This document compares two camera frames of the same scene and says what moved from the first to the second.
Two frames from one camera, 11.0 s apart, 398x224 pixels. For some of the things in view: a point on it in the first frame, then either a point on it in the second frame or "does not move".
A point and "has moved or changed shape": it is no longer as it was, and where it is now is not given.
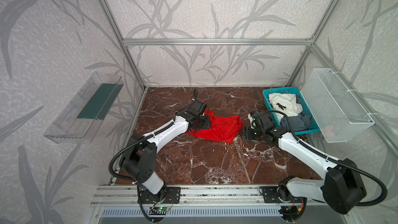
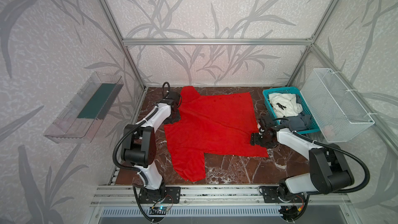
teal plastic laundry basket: [306, 109] does not move
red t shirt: [222, 128] has moved or changed shape
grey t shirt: [300, 123] does not move
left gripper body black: [200, 123] -> [174, 115]
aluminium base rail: [125, 195] does not move
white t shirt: [286, 103] does not move
